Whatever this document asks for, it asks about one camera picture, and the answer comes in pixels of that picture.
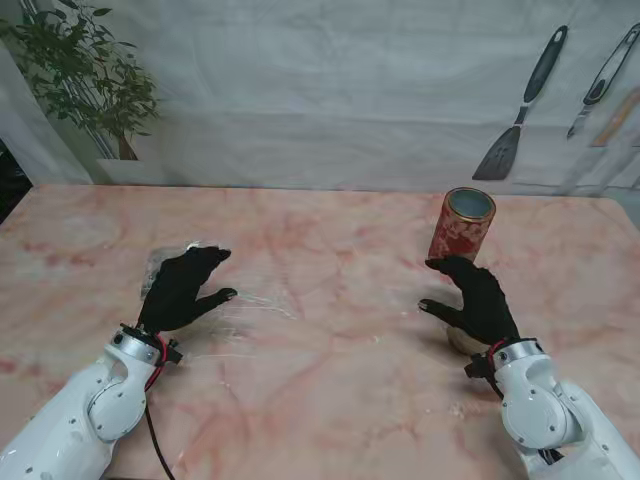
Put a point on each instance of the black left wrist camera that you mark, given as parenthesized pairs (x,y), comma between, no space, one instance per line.
(172,352)

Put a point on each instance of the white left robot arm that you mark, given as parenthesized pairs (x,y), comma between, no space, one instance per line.
(75,415)

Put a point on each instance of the black slotted spatula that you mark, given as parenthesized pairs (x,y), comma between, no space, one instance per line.
(495,157)

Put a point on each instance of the round bronze canister lid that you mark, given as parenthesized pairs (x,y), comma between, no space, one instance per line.
(460,342)

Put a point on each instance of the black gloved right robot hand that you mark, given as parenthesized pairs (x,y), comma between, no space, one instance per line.
(482,305)

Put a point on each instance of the clear plastic bag of teabags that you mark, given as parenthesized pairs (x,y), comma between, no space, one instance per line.
(151,272)

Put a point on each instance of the red floral tea canister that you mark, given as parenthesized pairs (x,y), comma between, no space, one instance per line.
(457,235)

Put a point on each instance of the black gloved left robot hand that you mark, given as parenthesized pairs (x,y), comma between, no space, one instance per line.
(177,295)

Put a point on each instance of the green leafy plant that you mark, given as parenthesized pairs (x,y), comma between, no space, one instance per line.
(80,70)

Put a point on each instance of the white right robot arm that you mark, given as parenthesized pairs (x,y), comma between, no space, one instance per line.
(550,405)

